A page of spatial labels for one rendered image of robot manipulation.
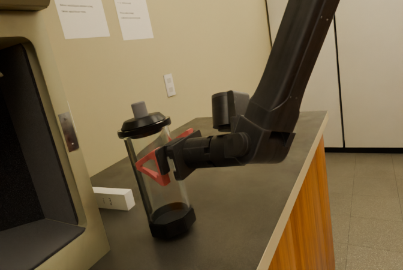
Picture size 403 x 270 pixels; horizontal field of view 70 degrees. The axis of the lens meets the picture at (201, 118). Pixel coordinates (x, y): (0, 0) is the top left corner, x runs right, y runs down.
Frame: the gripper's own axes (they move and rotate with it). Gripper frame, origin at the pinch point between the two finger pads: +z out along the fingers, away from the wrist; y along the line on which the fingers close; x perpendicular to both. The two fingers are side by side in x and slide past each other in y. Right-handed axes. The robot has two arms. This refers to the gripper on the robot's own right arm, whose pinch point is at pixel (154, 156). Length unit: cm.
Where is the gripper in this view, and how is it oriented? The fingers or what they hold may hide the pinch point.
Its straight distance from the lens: 60.4
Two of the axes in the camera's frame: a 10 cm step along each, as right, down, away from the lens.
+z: -8.5, 1.4, 5.1
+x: 2.5, 9.5, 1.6
